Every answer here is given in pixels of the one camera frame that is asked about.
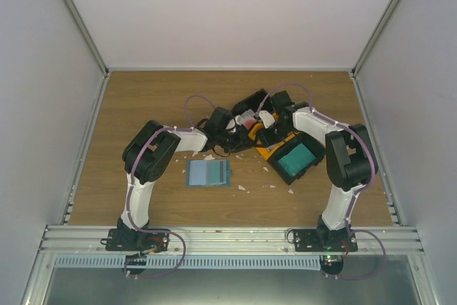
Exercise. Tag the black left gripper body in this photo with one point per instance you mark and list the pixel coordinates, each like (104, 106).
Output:
(232, 143)

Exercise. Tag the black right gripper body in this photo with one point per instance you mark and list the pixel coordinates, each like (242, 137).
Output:
(275, 136)

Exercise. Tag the blue card holder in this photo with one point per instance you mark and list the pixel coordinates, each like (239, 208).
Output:
(196, 173)

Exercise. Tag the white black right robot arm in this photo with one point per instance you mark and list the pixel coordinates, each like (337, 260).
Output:
(350, 162)

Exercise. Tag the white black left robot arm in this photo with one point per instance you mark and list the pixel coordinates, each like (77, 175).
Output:
(150, 152)

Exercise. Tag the orange bin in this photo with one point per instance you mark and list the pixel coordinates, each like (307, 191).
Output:
(267, 153)

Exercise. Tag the black bin near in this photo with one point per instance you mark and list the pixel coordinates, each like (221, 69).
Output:
(312, 144)

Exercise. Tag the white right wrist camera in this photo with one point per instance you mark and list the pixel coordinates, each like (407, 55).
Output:
(266, 119)

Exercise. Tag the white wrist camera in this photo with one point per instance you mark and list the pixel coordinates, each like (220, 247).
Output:
(234, 123)
(266, 119)

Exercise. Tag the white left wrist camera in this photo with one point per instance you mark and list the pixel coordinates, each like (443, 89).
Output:
(234, 123)

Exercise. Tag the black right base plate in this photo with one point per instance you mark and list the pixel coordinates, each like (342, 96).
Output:
(310, 240)

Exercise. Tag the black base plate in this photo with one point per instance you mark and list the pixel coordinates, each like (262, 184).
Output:
(129, 240)
(310, 240)

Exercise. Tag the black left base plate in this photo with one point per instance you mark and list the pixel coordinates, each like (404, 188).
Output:
(129, 240)

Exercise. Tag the aluminium frame post right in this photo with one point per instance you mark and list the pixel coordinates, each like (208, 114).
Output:
(379, 28)

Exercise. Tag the aluminium frame post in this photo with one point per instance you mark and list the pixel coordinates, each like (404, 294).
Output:
(379, 28)
(84, 32)

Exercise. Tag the aluminium front rail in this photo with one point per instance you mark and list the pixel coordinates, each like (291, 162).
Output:
(219, 240)

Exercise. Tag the grey slotted cable duct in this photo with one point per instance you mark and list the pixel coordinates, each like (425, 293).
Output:
(190, 262)

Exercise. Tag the aluminium frame post left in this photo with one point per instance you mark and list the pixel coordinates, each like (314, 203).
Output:
(84, 32)

